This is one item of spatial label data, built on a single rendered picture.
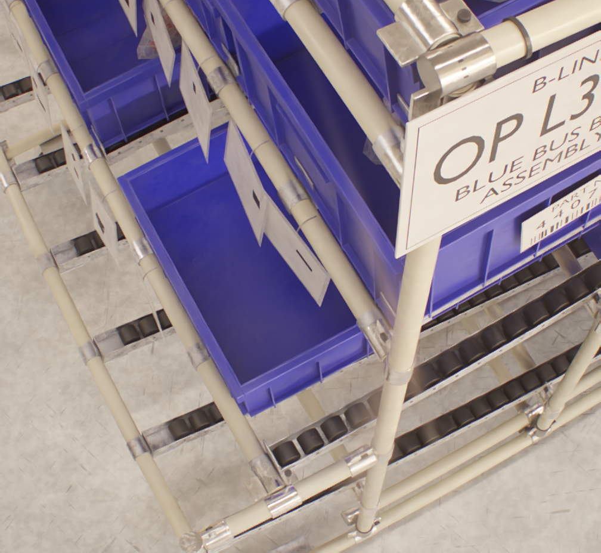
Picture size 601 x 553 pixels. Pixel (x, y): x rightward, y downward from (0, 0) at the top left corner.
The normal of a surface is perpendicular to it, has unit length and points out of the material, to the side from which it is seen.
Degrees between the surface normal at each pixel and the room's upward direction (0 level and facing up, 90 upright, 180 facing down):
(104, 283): 0
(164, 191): 90
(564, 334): 0
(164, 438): 11
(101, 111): 90
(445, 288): 90
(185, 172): 90
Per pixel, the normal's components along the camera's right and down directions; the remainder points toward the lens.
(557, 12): 0.06, -0.29
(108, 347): 0.15, -0.50
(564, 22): 0.33, 0.26
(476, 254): 0.47, 0.79
